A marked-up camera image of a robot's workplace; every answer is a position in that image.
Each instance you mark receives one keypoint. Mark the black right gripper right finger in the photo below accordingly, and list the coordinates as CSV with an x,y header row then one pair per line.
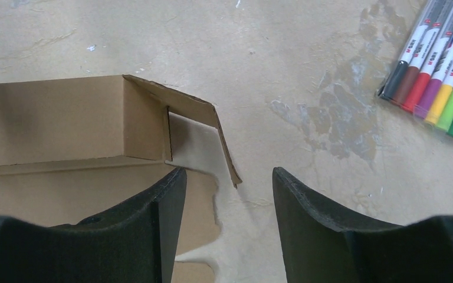
x,y
324,241

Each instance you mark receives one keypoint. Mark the pack of coloured markers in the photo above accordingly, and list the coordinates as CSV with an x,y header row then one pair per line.
x,y
421,80

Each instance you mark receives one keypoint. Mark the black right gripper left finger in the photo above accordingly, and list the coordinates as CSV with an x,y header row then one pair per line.
x,y
133,241

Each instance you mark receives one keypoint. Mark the brown cardboard box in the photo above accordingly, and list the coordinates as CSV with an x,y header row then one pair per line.
x,y
92,121

